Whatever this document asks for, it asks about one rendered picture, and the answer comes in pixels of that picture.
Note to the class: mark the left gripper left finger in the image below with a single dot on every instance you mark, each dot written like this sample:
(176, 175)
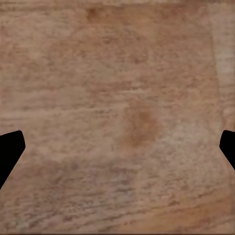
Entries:
(12, 146)

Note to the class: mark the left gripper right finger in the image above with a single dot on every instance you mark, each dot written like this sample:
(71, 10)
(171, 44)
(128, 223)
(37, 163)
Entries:
(227, 146)

